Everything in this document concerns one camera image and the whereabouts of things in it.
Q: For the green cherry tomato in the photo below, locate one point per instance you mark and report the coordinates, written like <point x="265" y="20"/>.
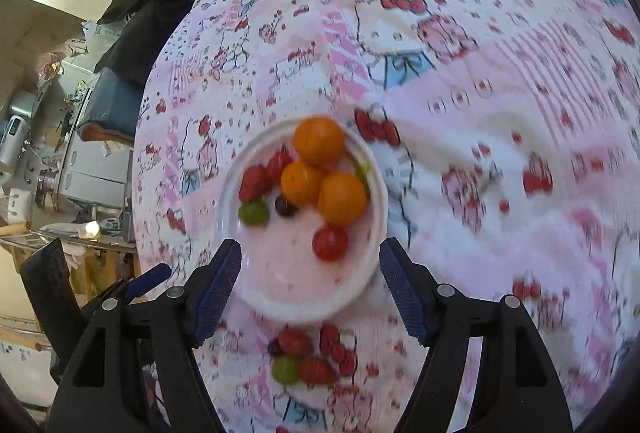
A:
<point x="253" y="212"/>
<point x="286" y="370"/>

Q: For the white plastic bag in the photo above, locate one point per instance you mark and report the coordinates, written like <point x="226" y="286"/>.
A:
<point x="97" y="33"/>

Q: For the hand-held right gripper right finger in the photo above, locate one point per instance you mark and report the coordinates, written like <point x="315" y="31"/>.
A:
<point x="402" y="293"/>

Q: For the blue sofa armrest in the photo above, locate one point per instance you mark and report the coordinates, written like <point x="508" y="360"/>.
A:
<point x="112" y="100"/>

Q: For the pink strawberry-shaped plate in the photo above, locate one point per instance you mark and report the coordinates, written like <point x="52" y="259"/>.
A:
<point x="300" y="283"/>

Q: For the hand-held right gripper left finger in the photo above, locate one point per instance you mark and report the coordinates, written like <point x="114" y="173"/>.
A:
<point x="215" y="293"/>

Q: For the red strawberry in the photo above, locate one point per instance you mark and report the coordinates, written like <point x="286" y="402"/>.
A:
<point x="317" y="371"/>
<point x="253" y="183"/>

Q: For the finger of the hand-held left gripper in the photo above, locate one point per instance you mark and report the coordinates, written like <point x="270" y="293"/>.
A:
<point x="148" y="278"/>
<point x="47" y="278"/>

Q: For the silver water heater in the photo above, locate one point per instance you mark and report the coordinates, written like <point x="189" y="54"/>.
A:
<point x="15" y="138"/>

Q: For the orange mandarin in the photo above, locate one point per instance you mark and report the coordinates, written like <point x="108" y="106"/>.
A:
<point x="342" y="199"/>
<point x="318" y="140"/>
<point x="301" y="183"/>

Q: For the small glowing lamp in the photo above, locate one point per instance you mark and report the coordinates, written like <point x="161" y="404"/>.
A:
<point x="91" y="229"/>

